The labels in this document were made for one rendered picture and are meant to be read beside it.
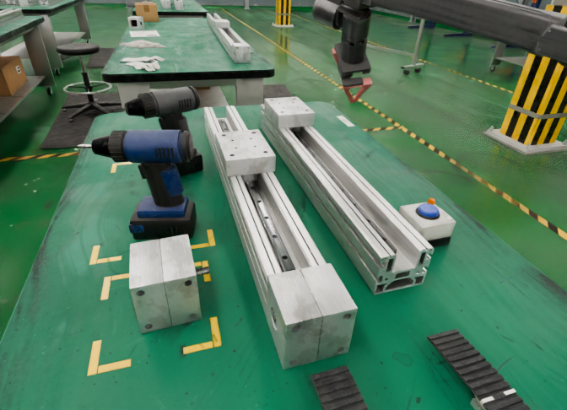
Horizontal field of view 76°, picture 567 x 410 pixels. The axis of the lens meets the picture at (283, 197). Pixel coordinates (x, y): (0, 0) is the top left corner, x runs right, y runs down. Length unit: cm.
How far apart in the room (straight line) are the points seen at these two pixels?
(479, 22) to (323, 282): 50
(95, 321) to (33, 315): 10
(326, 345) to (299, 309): 8
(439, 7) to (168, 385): 73
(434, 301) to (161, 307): 44
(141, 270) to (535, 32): 69
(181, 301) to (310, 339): 20
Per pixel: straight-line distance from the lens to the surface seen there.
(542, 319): 75
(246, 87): 223
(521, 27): 73
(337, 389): 51
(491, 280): 78
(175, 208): 73
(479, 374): 58
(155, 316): 59
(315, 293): 51
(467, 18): 74
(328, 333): 52
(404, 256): 69
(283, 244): 65
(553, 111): 381
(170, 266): 56
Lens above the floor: 125
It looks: 32 degrees down
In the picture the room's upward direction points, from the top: 2 degrees clockwise
